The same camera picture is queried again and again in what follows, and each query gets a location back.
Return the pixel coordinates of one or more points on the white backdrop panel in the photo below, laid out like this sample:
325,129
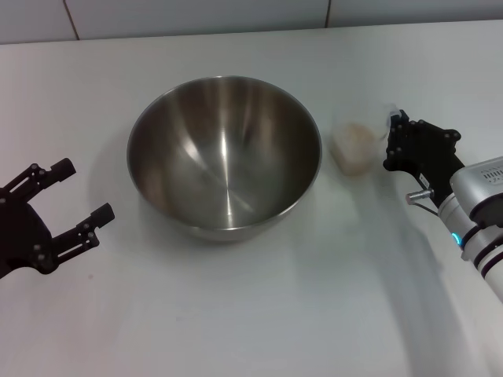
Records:
412,12
31,19
196,15

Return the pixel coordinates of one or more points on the stainless steel mixing bowl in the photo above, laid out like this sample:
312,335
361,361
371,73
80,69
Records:
228,165

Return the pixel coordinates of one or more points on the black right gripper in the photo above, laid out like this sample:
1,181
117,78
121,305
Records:
428,157

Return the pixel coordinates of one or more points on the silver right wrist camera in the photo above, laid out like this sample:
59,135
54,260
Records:
475,176

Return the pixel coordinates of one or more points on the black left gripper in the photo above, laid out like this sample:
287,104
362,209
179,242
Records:
19,235

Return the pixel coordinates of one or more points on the white uncooked rice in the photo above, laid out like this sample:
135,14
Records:
353,145

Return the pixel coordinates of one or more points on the clear plastic measuring cup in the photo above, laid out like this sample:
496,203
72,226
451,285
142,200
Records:
353,167

